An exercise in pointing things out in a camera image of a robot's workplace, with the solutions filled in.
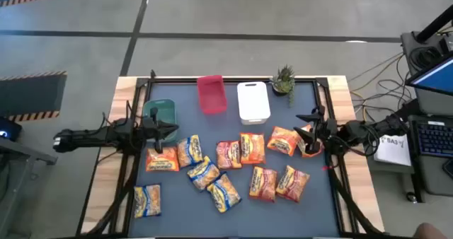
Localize coiled black cable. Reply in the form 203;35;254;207
408;45;442;69

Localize orange Maruchan ramen pack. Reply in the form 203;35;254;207
266;126;301;157
145;146;180;173
296;124;325;159
239;132;266;165

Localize black pole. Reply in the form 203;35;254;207
415;4;453;44

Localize white paper sign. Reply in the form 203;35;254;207
373;133;413;168

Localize monitor with blue screen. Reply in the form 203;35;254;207
405;53;453;97

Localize black backlit keyboard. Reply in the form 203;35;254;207
415;120;453;158

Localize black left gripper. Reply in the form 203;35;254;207
141;106;180;155

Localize grey equipment cart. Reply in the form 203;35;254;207
364;30;453;203

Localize black device with blue light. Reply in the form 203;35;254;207
0;117;23;143

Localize black diagonal stand bar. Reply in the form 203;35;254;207
403;98;423;119

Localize blue Maruchan ramen pack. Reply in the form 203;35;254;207
206;172;243;214
186;156;221;192
133;183;162;219

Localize red Maruchan ramen pack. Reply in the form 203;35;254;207
216;140;243;170
275;165;311;203
248;165;279;203

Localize black floor cables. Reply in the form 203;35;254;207
360;51;418;123

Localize yellow floor cable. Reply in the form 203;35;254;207
348;53;406;122

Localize potted green succulent plant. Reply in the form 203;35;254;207
269;64;297;107

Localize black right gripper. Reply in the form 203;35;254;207
293;106;339;155

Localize pink plastic bin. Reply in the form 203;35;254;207
196;74;228;115

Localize grey side table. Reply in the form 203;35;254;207
0;136;58;239

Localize white plastic bin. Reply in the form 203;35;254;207
236;81;272;126

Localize person's hand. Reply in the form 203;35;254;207
413;222;449;239

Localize teal plastic bin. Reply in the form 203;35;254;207
142;98;178;144

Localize yellow ramen packet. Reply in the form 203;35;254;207
176;134;205;168

